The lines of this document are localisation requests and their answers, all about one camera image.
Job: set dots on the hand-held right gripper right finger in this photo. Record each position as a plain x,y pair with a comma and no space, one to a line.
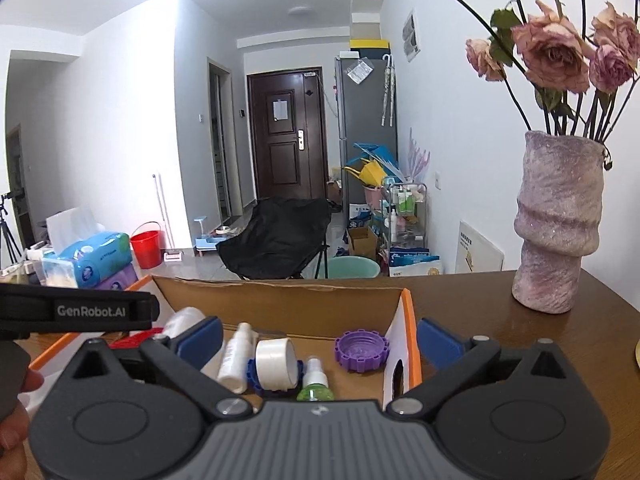
437,342

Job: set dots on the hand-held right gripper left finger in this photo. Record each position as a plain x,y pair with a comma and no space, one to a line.
202,345

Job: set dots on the white plastic container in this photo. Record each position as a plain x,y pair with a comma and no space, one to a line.
185,320

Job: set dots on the small white spray bottle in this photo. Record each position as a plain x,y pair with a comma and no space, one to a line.
235,365

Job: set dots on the blue plastic cap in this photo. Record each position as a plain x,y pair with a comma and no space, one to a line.
251,376

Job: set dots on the red white lint brush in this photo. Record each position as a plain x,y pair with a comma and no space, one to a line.
130,342

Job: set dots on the red cardboard box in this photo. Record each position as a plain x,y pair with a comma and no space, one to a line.
300,310

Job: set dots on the green spray bottle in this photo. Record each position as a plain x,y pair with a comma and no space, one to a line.
312,390

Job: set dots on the person's left hand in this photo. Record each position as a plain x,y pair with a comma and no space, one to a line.
12,430

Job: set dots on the blue tissue pack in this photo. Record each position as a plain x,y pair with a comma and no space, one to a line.
95,260

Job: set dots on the purple white tissue pack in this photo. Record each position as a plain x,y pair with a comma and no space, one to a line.
120,277

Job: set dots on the purple plastic cap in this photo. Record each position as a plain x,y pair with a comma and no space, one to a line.
362,352

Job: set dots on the blue white package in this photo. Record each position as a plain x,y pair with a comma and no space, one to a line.
415,262

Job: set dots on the red bucket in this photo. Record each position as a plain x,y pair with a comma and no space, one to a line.
146,247

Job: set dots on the black tripod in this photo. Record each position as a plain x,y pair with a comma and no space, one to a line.
7,235

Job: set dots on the white board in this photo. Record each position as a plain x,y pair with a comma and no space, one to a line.
480,250

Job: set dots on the small blue white stand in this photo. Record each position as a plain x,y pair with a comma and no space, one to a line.
207,242

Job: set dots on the green plastic basin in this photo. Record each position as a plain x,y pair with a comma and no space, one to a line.
352,267

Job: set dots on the small brown cardboard box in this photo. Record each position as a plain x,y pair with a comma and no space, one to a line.
362,245

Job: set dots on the metal trolley cart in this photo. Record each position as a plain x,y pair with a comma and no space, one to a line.
405,220

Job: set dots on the black folding chair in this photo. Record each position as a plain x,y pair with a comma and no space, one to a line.
275,240

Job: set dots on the white mop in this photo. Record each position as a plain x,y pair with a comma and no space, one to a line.
162,210

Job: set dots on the pink bucket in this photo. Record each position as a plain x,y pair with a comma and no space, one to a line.
373,197

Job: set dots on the pink textured vase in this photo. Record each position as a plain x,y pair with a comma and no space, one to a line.
555,220

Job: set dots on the purple feather decoration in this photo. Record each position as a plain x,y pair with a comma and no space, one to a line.
419,157

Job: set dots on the blue plastic rack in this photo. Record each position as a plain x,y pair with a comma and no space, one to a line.
382,152

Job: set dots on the dark brown door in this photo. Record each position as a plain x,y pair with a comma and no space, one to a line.
285,160

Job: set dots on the grey refrigerator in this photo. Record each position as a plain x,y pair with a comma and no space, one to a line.
365,110

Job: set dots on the paper sheet on door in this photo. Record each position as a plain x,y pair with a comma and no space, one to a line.
279,111

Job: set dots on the white umbrella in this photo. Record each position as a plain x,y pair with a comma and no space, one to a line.
387,90

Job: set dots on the paper sheet on refrigerator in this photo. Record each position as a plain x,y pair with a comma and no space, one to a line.
360,71

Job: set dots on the yellow box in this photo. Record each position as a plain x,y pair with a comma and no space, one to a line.
370,45

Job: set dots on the bunch of dried roses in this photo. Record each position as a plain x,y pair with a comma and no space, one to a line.
555,52

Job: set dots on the ceiling lamp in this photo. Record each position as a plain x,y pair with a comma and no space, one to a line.
300,10

